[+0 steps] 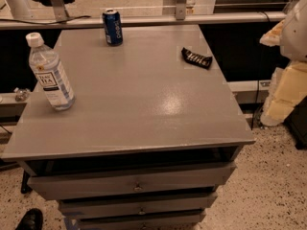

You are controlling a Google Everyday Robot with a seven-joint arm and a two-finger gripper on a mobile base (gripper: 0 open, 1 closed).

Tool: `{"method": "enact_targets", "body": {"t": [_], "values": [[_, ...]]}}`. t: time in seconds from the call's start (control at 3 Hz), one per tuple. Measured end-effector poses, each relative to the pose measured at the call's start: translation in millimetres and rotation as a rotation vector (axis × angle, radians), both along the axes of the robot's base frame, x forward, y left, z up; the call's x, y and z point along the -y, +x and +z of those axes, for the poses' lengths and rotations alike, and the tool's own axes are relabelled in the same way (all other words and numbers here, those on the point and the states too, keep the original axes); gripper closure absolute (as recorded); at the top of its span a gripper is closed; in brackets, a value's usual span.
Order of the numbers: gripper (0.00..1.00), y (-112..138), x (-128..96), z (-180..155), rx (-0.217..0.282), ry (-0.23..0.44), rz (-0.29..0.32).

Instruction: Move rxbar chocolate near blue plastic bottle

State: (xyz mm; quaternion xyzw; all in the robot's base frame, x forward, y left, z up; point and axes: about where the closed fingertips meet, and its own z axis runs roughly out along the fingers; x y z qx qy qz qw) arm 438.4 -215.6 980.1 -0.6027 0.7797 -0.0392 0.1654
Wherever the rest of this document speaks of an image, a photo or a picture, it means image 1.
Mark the middle grey drawer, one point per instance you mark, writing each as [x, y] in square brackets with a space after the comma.
[137, 206]

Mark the grey drawer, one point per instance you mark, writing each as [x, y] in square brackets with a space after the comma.
[127, 182]
[142, 222]
[137, 206]

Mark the top grey drawer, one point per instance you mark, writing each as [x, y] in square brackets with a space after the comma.
[127, 182]

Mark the small shiny crumpled object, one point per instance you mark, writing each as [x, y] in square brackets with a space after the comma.
[21, 95]

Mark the black rxbar chocolate wrapper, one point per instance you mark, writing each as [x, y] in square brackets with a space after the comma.
[196, 59]

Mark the metal rail bar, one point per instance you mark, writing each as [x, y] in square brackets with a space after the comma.
[84, 22]

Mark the black shoe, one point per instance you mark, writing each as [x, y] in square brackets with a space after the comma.
[32, 220]

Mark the clear plastic tea bottle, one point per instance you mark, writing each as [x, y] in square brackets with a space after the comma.
[49, 72]

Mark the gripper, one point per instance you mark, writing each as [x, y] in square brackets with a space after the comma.
[295, 37]

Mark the blue pepsi can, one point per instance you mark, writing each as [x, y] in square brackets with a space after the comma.
[113, 27]

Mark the bottom grey drawer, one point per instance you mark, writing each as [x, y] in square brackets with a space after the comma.
[142, 222]

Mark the grey drawer cabinet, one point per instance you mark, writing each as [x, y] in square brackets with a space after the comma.
[138, 105]

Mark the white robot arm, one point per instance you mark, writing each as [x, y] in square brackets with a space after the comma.
[293, 41]

